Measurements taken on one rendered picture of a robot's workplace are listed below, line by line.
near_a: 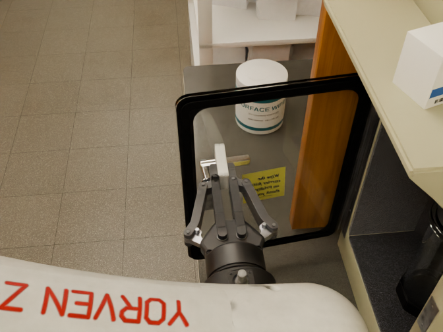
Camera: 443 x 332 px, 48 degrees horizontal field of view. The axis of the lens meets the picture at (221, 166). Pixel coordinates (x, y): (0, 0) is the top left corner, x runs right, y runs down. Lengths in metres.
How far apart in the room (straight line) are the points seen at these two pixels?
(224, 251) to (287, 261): 0.46
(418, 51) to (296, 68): 1.06
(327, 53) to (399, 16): 0.17
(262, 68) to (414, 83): 0.79
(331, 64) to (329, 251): 0.43
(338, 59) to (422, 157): 0.38
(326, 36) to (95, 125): 2.18
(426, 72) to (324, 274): 0.63
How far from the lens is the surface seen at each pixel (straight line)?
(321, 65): 0.83
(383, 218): 1.02
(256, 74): 1.27
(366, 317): 0.99
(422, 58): 0.52
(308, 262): 1.07
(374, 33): 0.64
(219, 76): 1.52
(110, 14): 3.85
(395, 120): 0.51
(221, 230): 0.66
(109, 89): 3.10
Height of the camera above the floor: 1.82
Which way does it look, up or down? 46 degrees down
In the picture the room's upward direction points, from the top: straight up
